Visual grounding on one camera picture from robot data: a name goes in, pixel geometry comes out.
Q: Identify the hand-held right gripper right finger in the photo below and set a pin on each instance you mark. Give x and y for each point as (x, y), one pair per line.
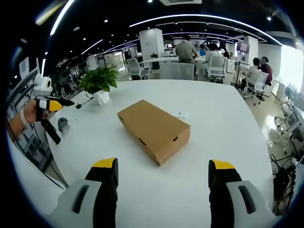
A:
(240, 204)

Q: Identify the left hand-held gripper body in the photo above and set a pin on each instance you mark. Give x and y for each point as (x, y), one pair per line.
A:
(42, 86)

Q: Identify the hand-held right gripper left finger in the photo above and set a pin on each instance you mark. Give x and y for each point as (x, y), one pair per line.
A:
(78, 202)

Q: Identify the brown cardboard shoe box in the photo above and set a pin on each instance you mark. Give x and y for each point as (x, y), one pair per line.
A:
(152, 123)

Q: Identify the person's left hand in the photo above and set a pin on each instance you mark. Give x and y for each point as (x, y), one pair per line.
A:
(32, 112)

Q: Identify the grey tape roll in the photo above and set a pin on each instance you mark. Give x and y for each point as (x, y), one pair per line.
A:
(62, 123)

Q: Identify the white wristband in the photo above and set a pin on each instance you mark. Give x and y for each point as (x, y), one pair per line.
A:
(23, 116)

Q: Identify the potted green plant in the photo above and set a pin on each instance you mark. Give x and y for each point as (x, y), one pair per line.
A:
(97, 80)

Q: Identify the white office chair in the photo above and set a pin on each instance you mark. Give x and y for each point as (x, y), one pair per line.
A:
(134, 65)
(292, 123)
(217, 64)
(260, 82)

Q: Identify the white paper card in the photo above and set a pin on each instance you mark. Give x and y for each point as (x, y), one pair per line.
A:
(179, 114)

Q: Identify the wall monitor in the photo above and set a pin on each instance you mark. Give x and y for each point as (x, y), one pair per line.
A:
(243, 47)

